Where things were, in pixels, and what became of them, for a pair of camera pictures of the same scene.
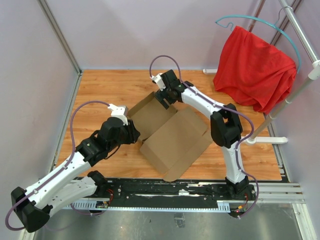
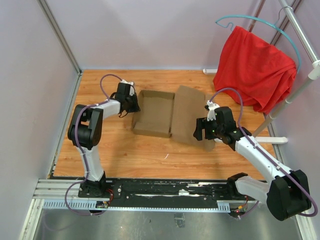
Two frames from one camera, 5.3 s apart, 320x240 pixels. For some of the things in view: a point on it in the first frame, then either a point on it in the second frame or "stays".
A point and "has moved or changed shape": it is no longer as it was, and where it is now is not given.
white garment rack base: [265, 139] stays
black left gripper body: [127, 136] → [132, 105]
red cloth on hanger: [252, 71] stays
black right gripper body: [161, 95] → [213, 130]
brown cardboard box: [171, 139] has moved or changed shape
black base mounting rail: [161, 192] stays
